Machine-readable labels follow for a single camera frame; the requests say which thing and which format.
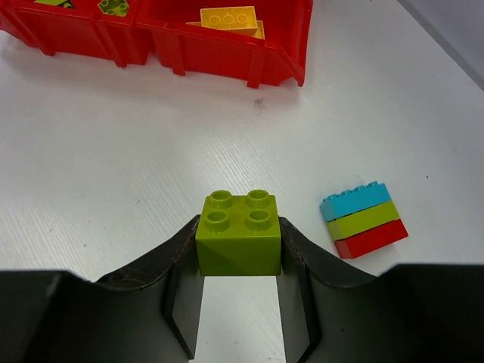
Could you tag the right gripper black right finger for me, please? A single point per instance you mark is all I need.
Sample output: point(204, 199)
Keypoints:
point(332, 311)

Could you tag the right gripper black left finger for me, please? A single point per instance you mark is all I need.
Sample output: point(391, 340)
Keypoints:
point(145, 311)

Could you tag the cyan green red brick stack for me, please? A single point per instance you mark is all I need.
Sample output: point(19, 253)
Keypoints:
point(362, 220)

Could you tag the small lime square brick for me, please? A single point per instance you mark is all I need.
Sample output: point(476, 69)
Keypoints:
point(239, 235)

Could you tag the lime green lego brick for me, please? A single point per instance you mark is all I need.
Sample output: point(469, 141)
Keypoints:
point(117, 8)

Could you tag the pale yellow lego brick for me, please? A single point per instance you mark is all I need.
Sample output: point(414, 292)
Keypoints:
point(230, 18)

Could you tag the green curved lego piece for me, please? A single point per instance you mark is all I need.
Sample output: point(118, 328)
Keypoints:
point(56, 3)

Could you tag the red divided plastic bin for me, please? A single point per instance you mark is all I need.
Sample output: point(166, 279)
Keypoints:
point(169, 30)

